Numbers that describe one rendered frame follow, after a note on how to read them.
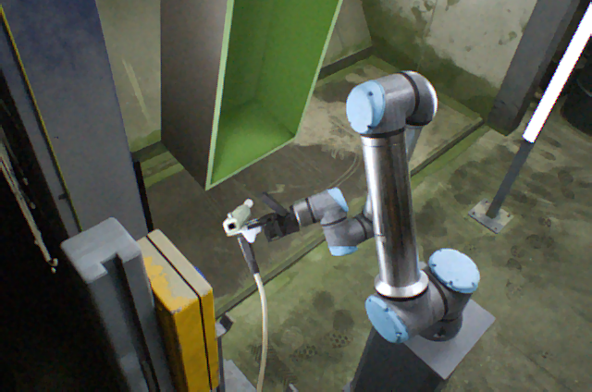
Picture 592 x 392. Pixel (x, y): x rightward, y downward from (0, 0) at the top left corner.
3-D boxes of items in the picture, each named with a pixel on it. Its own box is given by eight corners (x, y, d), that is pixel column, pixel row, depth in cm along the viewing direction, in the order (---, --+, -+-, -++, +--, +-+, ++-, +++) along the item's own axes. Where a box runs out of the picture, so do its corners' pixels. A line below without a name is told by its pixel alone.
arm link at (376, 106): (446, 330, 136) (424, 72, 112) (400, 360, 129) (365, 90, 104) (409, 306, 149) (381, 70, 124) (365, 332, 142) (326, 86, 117)
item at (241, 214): (259, 281, 146) (234, 213, 145) (244, 287, 146) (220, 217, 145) (269, 245, 195) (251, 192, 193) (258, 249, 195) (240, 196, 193)
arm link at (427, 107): (428, 53, 124) (371, 214, 172) (392, 64, 118) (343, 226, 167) (460, 77, 117) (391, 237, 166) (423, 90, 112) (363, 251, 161)
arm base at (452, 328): (472, 317, 157) (482, 300, 150) (439, 353, 147) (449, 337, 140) (425, 279, 166) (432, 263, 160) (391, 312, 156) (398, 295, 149)
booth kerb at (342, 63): (50, 209, 255) (43, 192, 246) (48, 207, 256) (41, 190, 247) (370, 58, 400) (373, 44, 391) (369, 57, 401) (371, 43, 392)
